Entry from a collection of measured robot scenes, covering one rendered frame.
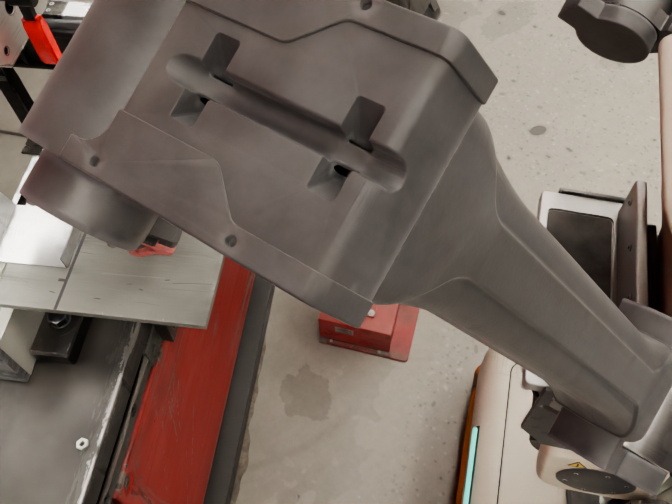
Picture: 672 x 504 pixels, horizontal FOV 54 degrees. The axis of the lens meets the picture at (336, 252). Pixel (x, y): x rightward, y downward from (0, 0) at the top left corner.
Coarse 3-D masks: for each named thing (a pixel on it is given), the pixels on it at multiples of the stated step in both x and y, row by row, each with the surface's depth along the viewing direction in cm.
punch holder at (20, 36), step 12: (48, 0) 80; (0, 12) 71; (12, 12) 73; (36, 12) 77; (0, 24) 71; (12, 24) 73; (0, 36) 71; (12, 36) 73; (24, 36) 76; (0, 48) 71; (12, 48) 74; (0, 60) 72; (12, 60) 74
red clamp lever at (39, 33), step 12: (0, 0) 70; (12, 0) 70; (24, 0) 69; (36, 0) 70; (24, 12) 71; (24, 24) 72; (36, 24) 72; (36, 36) 73; (48, 36) 74; (36, 48) 75; (48, 48) 75; (48, 60) 76
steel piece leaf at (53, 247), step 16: (16, 208) 85; (32, 208) 85; (16, 224) 84; (32, 224) 84; (48, 224) 84; (64, 224) 84; (0, 240) 83; (16, 240) 83; (32, 240) 82; (48, 240) 82; (64, 240) 82; (0, 256) 81; (16, 256) 81; (32, 256) 81; (48, 256) 81; (64, 256) 79
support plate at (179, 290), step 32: (96, 256) 81; (128, 256) 81; (160, 256) 81; (192, 256) 81; (224, 256) 81; (0, 288) 79; (32, 288) 79; (96, 288) 79; (128, 288) 79; (160, 288) 78; (192, 288) 78; (128, 320) 77; (160, 320) 76; (192, 320) 76
